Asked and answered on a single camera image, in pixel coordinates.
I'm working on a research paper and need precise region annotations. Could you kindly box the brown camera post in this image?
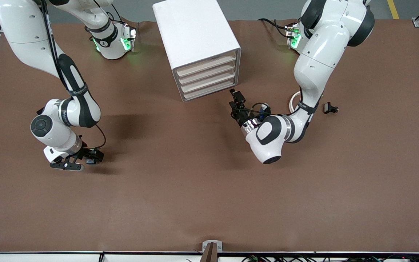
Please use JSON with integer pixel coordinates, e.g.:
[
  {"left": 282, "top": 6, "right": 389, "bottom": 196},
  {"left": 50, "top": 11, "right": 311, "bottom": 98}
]
[{"left": 200, "top": 243, "right": 219, "bottom": 262}]

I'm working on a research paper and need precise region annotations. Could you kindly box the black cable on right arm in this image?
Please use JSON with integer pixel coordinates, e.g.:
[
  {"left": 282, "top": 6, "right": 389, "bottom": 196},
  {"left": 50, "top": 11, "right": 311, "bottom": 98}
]
[{"left": 40, "top": 0, "right": 107, "bottom": 150}]

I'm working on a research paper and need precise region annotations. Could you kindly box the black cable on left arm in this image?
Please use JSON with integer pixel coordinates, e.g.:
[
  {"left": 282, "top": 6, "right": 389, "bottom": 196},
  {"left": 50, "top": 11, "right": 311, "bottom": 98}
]
[{"left": 231, "top": 102, "right": 272, "bottom": 124}]

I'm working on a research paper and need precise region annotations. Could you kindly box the grey mount bracket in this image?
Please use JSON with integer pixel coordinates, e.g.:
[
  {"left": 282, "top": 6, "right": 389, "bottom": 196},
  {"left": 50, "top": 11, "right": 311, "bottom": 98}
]
[{"left": 202, "top": 240, "right": 223, "bottom": 253}]

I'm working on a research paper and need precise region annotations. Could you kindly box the white curved plastic part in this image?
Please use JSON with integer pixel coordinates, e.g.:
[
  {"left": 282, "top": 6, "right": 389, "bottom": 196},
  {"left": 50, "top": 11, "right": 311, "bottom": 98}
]
[{"left": 289, "top": 91, "right": 303, "bottom": 114}]

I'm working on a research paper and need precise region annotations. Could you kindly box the black cable at arm base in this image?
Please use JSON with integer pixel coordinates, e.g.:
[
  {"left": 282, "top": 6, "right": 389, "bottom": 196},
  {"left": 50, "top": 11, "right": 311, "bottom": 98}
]
[{"left": 257, "top": 17, "right": 292, "bottom": 39}]

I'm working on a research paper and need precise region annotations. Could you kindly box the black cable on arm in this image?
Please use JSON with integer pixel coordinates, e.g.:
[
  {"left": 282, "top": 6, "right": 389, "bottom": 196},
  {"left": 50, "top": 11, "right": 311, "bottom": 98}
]
[
  {"left": 231, "top": 102, "right": 272, "bottom": 124},
  {"left": 40, "top": 0, "right": 107, "bottom": 150}
]

